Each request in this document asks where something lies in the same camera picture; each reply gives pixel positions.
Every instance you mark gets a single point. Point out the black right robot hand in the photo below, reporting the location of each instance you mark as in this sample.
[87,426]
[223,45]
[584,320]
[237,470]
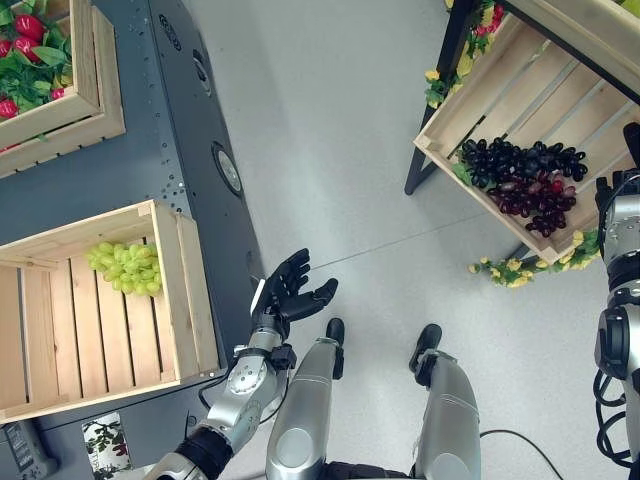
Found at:
[634,142]

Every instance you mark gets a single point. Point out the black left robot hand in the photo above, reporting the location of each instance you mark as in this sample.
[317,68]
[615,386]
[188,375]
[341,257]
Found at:
[287,300]

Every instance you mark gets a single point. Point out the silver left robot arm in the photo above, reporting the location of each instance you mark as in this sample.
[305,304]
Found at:
[245,385]

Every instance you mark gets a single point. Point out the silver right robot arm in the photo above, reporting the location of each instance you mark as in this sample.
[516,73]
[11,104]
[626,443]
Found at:
[620,225]

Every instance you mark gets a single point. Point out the silver left robot leg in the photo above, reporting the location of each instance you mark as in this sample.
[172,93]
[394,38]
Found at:
[305,400]

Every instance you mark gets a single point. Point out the tilted wooden slatted crate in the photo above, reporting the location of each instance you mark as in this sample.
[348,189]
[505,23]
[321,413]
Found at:
[540,100]

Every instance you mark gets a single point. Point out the red grape bunch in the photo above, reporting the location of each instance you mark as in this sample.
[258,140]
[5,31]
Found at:
[540,202]

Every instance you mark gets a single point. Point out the wooden shelf crate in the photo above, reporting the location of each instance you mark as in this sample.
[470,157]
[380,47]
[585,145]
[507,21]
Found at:
[585,30]

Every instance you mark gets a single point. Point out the black grape bunch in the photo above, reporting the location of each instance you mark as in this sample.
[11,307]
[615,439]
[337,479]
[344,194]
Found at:
[510,157]

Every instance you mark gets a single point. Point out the round silver table fitting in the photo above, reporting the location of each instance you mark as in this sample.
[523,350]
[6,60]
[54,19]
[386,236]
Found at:
[227,170]

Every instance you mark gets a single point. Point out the green grape bunch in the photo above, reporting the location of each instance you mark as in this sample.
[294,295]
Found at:
[127,267]

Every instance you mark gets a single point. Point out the yellow flower garland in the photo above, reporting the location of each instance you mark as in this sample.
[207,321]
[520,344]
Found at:
[470,50]
[520,267]

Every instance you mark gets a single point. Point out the green grape leaf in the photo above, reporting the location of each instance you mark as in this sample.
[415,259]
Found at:
[462,173]

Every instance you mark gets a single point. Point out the dark robot torso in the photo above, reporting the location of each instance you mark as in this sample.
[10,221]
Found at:
[365,471]

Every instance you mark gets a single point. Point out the large wooden slatted crate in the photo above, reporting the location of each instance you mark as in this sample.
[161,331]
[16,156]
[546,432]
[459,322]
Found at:
[100,340]

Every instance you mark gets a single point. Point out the dark grey metal table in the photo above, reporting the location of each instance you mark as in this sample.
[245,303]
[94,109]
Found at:
[160,150]

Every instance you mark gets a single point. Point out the floral printed card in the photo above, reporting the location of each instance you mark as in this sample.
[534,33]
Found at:
[106,445]

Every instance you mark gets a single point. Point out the wooden base crate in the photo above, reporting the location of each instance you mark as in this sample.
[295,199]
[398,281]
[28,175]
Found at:
[107,125]

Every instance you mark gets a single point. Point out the grey device with label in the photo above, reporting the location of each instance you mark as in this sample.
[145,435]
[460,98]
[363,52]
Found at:
[25,450]

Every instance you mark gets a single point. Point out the wooden crate with greenery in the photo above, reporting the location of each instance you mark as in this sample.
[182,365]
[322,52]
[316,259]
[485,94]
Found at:
[85,75]

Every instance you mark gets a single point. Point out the red strawberry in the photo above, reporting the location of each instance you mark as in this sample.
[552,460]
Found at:
[26,48]
[7,108]
[4,48]
[29,26]
[57,93]

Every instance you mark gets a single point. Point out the black metal shelf frame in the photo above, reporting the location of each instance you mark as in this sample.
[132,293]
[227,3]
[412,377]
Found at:
[450,45]

